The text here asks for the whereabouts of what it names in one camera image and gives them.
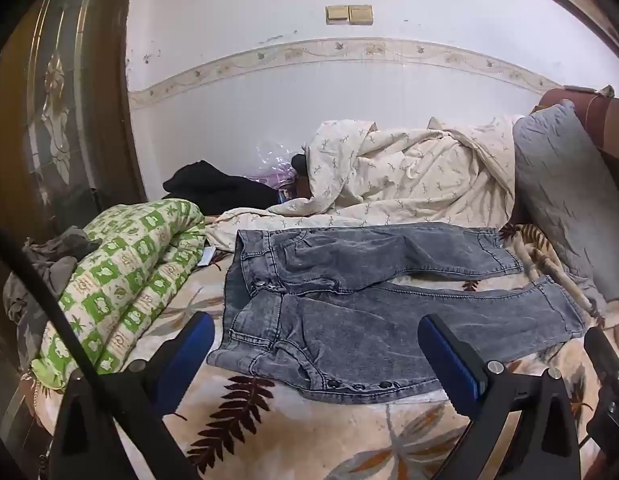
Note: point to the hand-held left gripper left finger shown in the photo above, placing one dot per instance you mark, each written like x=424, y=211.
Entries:
x=189, y=355

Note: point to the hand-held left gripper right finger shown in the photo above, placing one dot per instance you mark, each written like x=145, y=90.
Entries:
x=452, y=360

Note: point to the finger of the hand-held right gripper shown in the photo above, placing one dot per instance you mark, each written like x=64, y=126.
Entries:
x=607, y=360

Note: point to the grey denim pants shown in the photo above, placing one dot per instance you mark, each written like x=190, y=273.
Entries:
x=349, y=320

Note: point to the green patterned quilt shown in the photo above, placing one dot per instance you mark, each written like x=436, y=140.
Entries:
x=124, y=285

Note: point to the leaf print blanket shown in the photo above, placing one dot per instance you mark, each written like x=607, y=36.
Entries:
x=289, y=435

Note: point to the grey crumpled clothing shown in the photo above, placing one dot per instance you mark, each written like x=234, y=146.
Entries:
x=44, y=270

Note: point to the black clothing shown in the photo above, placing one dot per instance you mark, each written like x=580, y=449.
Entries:
x=214, y=187

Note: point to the grey quilted pillow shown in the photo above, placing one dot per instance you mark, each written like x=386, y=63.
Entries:
x=559, y=185

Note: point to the cream patterned duvet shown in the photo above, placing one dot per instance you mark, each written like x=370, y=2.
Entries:
x=399, y=180

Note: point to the clear plastic bag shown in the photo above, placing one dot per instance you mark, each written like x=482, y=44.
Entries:
x=274, y=165

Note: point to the beige cloth strip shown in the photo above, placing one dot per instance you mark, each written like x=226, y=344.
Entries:
x=582, y=90

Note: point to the brown wardrobe with glass door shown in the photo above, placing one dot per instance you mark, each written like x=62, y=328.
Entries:
x=54, y=110

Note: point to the beige wall switch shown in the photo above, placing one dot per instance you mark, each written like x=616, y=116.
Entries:
x=336, y=14
x=361, y=14

